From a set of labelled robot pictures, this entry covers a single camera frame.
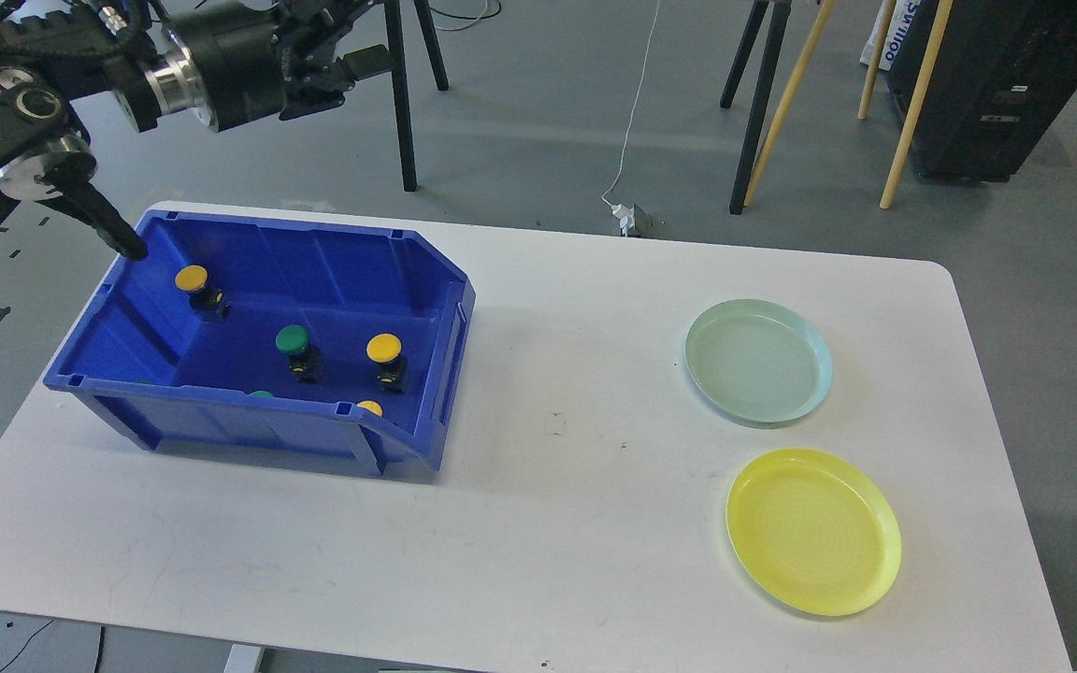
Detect white power adapter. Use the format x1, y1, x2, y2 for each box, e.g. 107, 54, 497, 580
610, 204, 655, 238

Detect yellow button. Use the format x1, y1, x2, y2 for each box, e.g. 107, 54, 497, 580
365, 332, 408, 394
174, 265, 230, 322

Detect blue plastic storage bin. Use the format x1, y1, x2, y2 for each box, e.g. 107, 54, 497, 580
43, 208, 475, 476

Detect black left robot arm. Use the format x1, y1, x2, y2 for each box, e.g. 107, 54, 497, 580
0, 1, 400, 261

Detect white table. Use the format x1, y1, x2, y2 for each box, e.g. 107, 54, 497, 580
0, 219, 1071, 672

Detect black tripod left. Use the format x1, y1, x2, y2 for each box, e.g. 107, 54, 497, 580
383, 1, 450, 193

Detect white cable on floor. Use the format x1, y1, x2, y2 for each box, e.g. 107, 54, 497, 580
602, 0, 663, 208

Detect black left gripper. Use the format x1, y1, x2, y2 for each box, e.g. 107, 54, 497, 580
164, 1, 395, 134

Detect yellow button front edge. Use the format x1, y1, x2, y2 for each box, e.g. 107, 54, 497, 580
355, 399, 384, 417

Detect black equipment cabinet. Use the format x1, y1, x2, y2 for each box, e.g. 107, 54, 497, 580
909, 1, 1077, 182

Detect green push button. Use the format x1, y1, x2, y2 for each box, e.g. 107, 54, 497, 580
275, 323, 323, 383

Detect yellow plate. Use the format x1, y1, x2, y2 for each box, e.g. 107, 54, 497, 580
724, 448, 903, 618

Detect light green plate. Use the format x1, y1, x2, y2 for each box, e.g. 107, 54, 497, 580
683, 298, 834, 427

